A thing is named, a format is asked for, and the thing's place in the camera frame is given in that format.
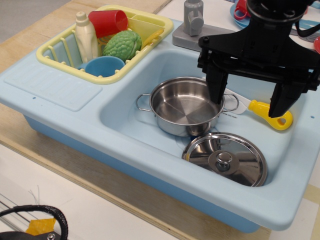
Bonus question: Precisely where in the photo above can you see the blue plastic cup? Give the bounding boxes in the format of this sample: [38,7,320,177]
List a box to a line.
[77,56,125,78]

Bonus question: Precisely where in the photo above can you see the yellow dish drainer basket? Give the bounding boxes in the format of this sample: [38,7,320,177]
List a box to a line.
[35,4,174,85]

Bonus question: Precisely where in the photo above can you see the red plastic cup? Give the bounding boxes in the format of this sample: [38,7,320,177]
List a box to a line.
[88,10,129,39]

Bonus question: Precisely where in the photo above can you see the red mug on plates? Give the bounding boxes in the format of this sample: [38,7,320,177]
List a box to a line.
[233,0,251,21]

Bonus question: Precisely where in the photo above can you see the red plate edge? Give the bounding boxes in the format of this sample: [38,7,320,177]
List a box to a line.
[313,36,320,54]

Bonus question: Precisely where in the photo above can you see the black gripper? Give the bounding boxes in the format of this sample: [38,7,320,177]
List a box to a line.
[197,18,320,118]

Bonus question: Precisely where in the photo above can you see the stainless steel lid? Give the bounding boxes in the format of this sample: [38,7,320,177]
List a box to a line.
[181,132,268,187]

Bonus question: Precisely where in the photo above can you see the cream plastic bottle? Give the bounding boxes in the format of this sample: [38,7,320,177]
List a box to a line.
[75,11,100,63]

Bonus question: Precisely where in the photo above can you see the grey toy faucet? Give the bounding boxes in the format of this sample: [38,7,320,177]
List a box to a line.
[172,0,234,52]

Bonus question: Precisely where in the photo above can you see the grey toy spatula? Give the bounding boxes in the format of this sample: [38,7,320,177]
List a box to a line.
[299,34,319,43]

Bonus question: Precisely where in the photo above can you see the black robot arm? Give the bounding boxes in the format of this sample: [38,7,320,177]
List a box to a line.
[198,0,320,118]

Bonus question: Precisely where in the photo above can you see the stainless steel pot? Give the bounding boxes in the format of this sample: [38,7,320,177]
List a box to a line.
[135,76,240,137]

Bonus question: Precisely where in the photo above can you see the light blue toy sink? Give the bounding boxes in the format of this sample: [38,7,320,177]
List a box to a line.
[0,35,320,233]

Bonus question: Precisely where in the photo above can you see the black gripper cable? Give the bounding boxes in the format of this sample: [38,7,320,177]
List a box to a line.
[289,19,320,38]

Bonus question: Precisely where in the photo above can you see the black braided cable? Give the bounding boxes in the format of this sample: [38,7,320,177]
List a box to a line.
[0,204,69,240]

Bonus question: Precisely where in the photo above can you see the yellow plastic utensil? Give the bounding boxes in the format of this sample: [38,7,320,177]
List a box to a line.
[140,29,164,50]

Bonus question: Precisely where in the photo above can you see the yellow handled toy knife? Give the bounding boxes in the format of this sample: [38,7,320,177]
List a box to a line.
[223,88,294,131]

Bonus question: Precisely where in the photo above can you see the green toy cabbage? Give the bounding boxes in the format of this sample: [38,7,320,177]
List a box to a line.
[102,30,142,62]

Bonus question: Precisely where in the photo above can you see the yellow tape piece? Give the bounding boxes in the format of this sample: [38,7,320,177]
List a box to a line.
[25,218,56,236]

